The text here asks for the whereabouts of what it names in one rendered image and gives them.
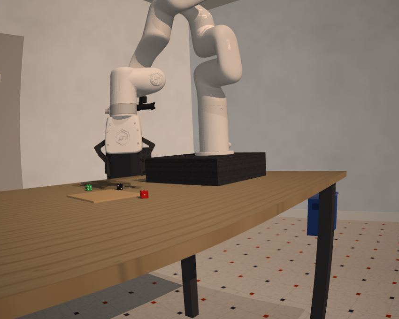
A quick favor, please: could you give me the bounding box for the red die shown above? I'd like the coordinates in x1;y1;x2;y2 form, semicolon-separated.
140;190;148;198

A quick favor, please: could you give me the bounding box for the tan flat mat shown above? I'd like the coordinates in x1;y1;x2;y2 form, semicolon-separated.
67;190;140;203

